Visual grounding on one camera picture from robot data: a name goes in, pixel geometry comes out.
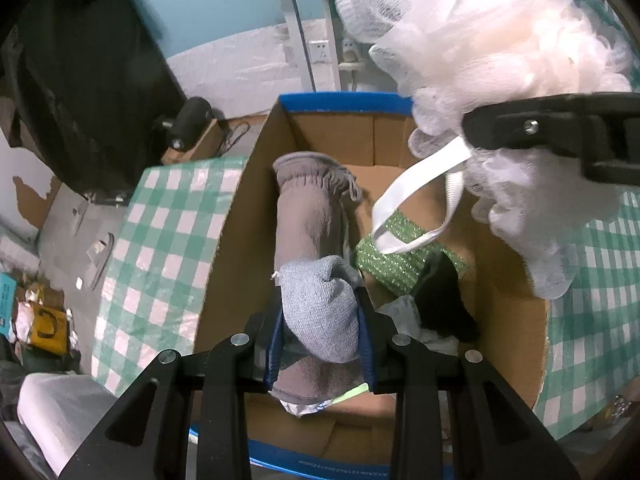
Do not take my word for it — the grey sock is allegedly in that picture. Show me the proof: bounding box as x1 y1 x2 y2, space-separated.
269 152 364 407

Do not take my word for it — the large black bag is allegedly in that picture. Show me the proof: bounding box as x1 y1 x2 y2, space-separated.
0 0 189 207

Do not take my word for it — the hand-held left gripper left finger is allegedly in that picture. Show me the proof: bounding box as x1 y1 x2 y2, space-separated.
57 310 286 480

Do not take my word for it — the clear plastic bag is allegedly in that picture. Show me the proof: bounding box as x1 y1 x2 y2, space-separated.
374 294 462 357

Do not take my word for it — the grey slipper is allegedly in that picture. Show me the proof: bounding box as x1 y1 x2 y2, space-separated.
89 231 117 292

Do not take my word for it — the black cloth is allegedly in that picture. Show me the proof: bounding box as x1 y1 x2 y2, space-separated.
414 251 482 344

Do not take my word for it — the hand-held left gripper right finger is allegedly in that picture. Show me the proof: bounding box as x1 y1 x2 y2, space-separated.
352 285 581 480

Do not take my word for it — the yellow bag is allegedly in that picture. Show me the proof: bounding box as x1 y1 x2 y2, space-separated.
29 304 72 357

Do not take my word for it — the white cloth bundle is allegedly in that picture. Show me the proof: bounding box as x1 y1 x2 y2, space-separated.
16 371 117 467

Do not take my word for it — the black cylinder speaker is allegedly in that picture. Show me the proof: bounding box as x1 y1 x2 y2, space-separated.
166 96 212 152

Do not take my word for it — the blue-rimmed cardboard box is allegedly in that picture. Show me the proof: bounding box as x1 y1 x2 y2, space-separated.
191 91 552 472

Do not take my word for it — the light green cloth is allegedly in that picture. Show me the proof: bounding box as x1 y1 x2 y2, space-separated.
327 381 372 407

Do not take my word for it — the black cable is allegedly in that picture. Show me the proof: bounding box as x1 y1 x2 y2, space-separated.
219 119 252 154

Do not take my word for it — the white wall socket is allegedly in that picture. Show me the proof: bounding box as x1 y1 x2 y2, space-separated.
306 39 332 64

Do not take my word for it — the metal wristwatch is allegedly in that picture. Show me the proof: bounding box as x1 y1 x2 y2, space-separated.
606 394 632 419

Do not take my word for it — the blue box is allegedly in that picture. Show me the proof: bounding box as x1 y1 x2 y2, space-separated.
0 271 17 337

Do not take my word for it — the white mesh bath loofah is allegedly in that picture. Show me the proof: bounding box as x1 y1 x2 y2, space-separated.
332 0 637 302

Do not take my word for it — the blue-grey sock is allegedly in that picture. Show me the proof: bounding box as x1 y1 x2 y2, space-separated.
276 255 364 364

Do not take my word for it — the small wooden box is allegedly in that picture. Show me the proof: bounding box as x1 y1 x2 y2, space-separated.
160 117 227 167

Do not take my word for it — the green glitter sponge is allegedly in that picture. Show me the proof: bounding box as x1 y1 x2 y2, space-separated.
352 210 477 297

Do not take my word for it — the white table frame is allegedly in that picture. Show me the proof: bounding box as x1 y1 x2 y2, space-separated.
274 0 343 93

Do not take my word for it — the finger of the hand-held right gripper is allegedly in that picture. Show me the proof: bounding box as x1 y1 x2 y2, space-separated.
462 92 622 151

